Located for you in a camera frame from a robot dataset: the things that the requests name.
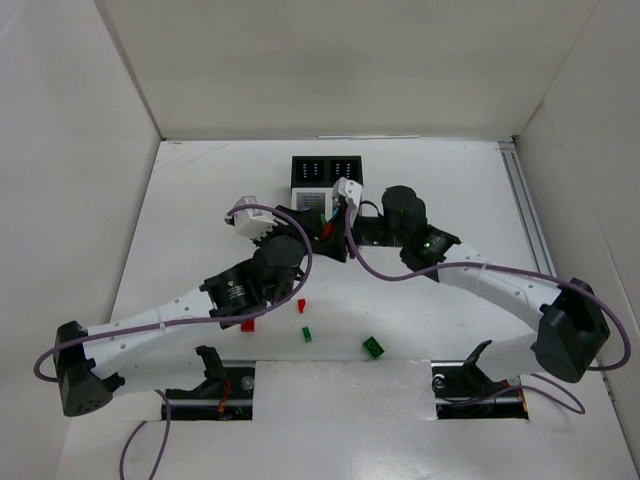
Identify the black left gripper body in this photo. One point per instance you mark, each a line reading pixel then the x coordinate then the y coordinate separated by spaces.
pixel 304 223

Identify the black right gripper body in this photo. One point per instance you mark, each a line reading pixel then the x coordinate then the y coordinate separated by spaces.
pixel 347 230

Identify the small green slope lego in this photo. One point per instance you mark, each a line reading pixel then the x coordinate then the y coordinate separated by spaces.
pixel 307 334

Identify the green square lego brick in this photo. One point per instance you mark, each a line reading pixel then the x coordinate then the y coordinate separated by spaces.
pixel 373 348

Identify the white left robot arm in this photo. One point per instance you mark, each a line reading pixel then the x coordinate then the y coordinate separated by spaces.
pixel 95 365

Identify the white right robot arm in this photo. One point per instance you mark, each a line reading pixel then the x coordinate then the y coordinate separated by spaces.
pixel 567 328

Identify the white slotted container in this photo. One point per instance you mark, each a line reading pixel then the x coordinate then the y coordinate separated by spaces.
pixel 322 199

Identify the red long lego brick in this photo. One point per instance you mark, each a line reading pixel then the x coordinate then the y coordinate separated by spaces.
pixel 248 326

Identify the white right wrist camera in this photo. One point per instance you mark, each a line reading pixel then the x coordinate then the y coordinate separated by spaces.
pixel 347 191

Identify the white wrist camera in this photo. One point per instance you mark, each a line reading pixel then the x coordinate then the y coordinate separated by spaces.
pixel 347 191
pixel 248 221

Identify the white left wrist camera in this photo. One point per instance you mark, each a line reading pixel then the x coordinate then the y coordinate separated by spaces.
pixel 248 221

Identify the aluminium rail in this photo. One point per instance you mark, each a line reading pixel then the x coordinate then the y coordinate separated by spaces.
pixel 526 209

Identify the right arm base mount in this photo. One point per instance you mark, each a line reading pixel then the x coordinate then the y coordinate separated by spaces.
pixel 462 394

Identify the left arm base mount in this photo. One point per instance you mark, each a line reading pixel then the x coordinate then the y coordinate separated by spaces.
pixel 231 400

